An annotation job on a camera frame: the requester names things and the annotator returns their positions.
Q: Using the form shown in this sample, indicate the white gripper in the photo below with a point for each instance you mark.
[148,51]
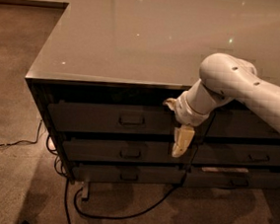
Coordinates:
[186,113]

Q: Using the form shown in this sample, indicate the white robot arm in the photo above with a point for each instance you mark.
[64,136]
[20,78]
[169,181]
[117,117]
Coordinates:
[222,78]

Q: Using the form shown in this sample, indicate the grey cabinet with glossy top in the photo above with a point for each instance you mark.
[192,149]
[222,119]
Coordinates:
[141,52]

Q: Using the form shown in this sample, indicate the dark wall baseboard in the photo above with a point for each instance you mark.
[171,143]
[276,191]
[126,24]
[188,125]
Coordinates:
[36,3]

